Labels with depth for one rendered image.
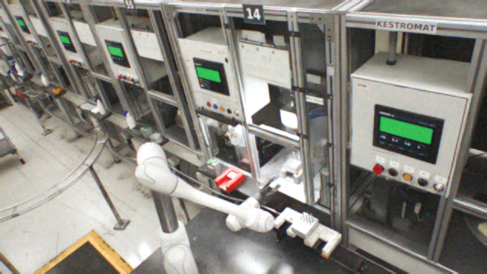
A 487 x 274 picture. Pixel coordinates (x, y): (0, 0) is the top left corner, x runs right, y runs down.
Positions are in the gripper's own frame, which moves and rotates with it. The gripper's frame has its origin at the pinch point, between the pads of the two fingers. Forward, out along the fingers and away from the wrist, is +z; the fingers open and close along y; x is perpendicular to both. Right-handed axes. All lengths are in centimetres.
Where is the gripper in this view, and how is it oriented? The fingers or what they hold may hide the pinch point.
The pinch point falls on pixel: (276, 182)
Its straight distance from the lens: 211.3
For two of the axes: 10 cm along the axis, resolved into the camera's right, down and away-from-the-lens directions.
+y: -1.7, -8.1, -5.6
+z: 6.6, -5.2, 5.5
